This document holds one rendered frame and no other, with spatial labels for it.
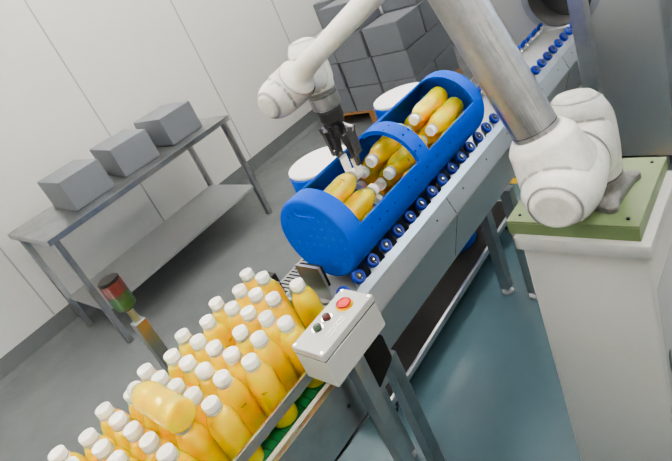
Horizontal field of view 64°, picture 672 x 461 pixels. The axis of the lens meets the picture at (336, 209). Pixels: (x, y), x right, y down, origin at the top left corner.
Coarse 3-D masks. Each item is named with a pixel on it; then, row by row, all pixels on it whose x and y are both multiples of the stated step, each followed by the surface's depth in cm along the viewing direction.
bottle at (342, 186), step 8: (344, 176) 166; (352, 176) 167; (336, 184) 164; (344, 184) 164; (352, 184) 166; (328, 192) 161; (336, 192) 162; (344, 192) 163; (352, 192) 167; (344, 200) 164
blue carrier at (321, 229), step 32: (416, 96) 215; (448, 96) 208; (480, 96) 200; (384, 128) 177; (448, 128) 186; (416, 160) 174; (448, 160) 191; (320, 192) 155; (416, 192) 175; (288, 224) 165; (320, 224) 154; (352, 224) 152; (384, 224) 162; (320, 256) 165; (352, 256) 154
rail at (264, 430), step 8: (304, 376) 131; (296, 384) 129; (304, 384) 131; (288, 392) 128; (296, 392) 129; (288, 400) 127; (280, 408) 125; (288, 408) 127; (272, 416) 124; (280, 416) 126; (264, 424) 122; (272, 424) 124; (256, 432) 121; (264, 432) 122; (256, 440) 121; (248, 448) 119; (256, 448) 121; (240, 456) 118; (248, 456) 119
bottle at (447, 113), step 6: (444, 102) 202; (450, 102) 199; (456, 102) 199; (462, 102) 201; (438, 108) 199; (444, 108) 196; (450, 108) 196; (456, 108) 198; (462, 108) 201; (438, 114) 193; (444, 114) 194; (450, 114) 195; (456, 114) 198; (432, 120) 193; (438, 120) 192; (444, 120) 193; (450, 120) 195; (438, 126) 192; (444, 126) 193; (438, 132) 195
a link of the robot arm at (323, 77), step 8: (296, 40) 152; (304, 40) 150; (312, 40) 150; (296, 48) 149; (304, 48) 149; (288, 56) 153; (296, 56) 150; (328, 64) 154; (320, 72) 151; (328, 72) 154; (320, 80) 151; (328, 80) 154; (320, 88) 153; (328, 88) 155
